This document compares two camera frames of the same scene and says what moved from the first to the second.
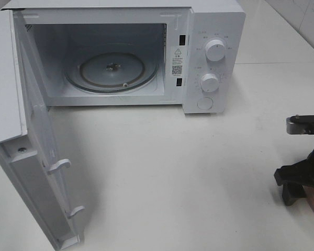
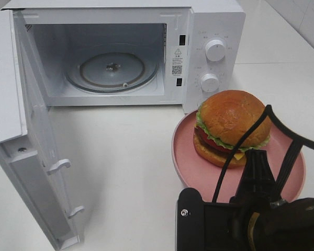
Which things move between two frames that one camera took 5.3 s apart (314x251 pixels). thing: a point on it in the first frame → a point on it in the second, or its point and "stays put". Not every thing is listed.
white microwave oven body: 190,54 stays put
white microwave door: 20,134 stays put
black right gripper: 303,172 → 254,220
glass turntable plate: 111,71 stays put
